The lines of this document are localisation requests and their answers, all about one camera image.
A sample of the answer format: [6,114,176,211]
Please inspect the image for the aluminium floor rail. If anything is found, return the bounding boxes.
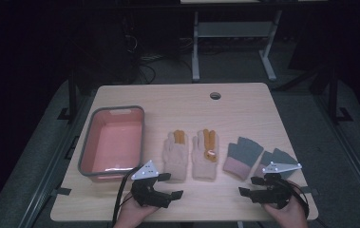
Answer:
[313,91,360,219]
[17,94,90,228]

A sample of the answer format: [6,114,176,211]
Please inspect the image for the grey fingerless glove pink cuff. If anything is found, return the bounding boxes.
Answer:
[254,147,299,181]
[222,136,265,181]

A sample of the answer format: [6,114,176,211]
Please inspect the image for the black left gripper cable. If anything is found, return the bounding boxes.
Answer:
[111,167,138,227]

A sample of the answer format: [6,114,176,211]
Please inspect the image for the black post foot bracket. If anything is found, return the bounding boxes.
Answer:
[335,106,354,123]
[57,107,74,122]

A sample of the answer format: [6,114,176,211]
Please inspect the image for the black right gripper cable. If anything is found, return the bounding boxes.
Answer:
[280,178,311,219]

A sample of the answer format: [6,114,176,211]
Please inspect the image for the white metal table frame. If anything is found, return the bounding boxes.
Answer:
[191,9,284,83]

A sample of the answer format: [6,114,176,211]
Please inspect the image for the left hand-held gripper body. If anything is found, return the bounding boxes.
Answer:
[130,160,173,209]

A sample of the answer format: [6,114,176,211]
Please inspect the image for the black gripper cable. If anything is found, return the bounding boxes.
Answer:
[280,178,311,219]
[111,167,138,227]

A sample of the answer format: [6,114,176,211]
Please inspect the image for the beige glove orange fingers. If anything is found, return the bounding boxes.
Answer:
[162,129,190,183]

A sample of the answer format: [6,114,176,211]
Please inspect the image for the black metal post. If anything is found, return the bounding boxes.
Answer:
[328,67,339,123]
[67,67,78,123]

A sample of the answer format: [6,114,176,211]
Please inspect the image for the beige glove white label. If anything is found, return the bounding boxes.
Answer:
[191,128,219,181]

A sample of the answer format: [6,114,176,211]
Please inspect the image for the pink basin grey rim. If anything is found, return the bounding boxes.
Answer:
[77,104,146,183]

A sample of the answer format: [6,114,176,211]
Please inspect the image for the person's right hand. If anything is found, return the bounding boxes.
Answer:
[261,180,309,228]

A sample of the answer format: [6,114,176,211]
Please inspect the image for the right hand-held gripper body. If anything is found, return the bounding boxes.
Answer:
[249,161,303,210]

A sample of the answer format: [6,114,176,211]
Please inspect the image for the bundle of floor cables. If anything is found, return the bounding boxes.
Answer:
[136,53,158,85]

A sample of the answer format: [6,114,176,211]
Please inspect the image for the person's left hand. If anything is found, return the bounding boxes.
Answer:
[114,191,160,228]

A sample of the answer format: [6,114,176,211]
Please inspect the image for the grey tape strip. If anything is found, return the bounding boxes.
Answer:
[300,185,320,196]
[51,187,73,198]

